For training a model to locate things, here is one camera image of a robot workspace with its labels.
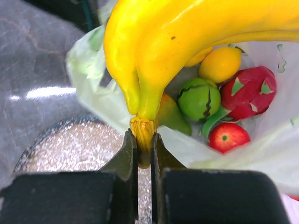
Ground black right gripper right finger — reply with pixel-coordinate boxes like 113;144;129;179
151;133;290;224

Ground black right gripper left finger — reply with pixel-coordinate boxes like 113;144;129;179
0;130;138;224

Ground red fake apple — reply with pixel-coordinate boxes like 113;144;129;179
208;123;250;154

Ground green fake round fruit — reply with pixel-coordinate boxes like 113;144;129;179
177;78;221;121

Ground avocado print plastic bag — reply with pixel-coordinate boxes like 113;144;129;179
66;27;299;195

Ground red fake dragon fruit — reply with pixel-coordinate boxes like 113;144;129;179
200;66;278;140

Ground yellow fake banana bunch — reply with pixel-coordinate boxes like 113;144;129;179
103;0;299;168

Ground orange green fake mango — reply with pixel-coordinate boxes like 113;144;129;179
157;93;192;136

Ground speckled ceramic plate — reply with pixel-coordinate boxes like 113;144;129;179
14;115;152;224

